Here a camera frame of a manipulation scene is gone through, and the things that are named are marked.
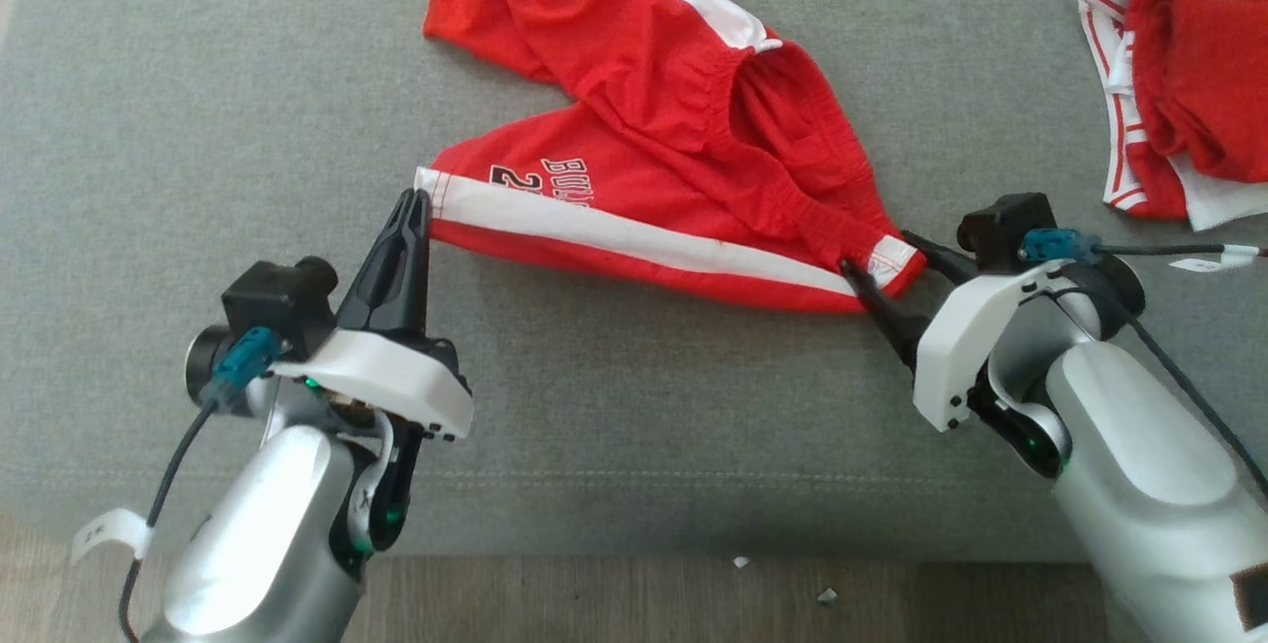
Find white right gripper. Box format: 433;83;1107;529
840;232;1066;431

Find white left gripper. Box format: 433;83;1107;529
269;189;475;441

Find red shorts with white stripe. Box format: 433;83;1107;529
414;0;929;315

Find red Bulls 23 jersey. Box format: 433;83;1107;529
1077;0;1268;233

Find blue cable connector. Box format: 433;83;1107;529
1020;229;1103;266
201;326;285;413

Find black right camera cable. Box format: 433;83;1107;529
1095;242;1268;260

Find black camera cable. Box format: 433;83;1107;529
1095;242;1268;260
119;403;214;643

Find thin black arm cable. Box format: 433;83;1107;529
1050;267;1268;500

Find white cable label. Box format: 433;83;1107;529
71;509;155;567
1169;245;1264;274

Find black left camera cable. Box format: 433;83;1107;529
119;403;214;643

